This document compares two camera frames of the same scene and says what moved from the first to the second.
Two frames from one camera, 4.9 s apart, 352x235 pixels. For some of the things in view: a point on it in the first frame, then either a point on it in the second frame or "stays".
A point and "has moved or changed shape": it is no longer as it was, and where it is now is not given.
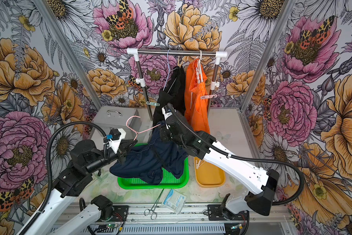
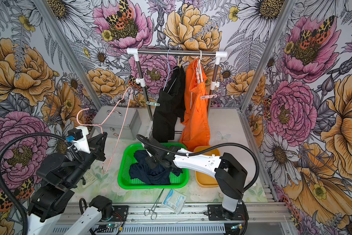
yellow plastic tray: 209,175 stays
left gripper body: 121,153 → 96,150
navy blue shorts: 151,159 has moved or changed shape
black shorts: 173,93 stays
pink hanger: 137,132 → 102,171
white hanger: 199,68 stays
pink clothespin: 208,96 stays
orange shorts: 196,109 stays
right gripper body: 167,135 → 153,161
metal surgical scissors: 154,215 stays
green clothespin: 154,104 stays
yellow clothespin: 181,63 stays
